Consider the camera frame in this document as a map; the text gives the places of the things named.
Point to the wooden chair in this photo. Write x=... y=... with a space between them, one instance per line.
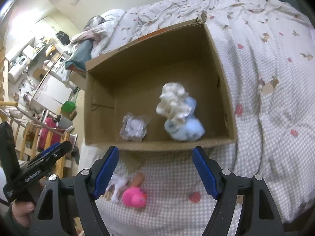
x=27 y=130

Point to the green dustpan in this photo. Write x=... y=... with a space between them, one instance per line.
x=70 y=105

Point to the cream ruffled scrunchie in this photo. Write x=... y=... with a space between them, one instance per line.
x=175 y=104

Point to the pile of bedding clothes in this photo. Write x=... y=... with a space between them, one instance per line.
x=92 y=41

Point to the person's left hand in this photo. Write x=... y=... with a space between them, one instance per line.
x=22 y=211

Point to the orange tan cylinder toy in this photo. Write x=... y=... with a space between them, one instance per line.
x=137 y=180

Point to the light blue plush toy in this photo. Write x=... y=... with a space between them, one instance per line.
x=192 y=130

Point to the open cardboard box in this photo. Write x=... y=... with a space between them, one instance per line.
x=130 y=80

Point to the clear plastic packet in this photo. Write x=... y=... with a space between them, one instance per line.
x=134 y=128

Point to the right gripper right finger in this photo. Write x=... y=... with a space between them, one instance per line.
x=209 y=172

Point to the white cloth toy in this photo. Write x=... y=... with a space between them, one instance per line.
x=117 y=187

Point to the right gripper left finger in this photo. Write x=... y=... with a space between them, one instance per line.
x=102 y=171

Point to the pink rubber duck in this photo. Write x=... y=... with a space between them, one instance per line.
x=134 y=197

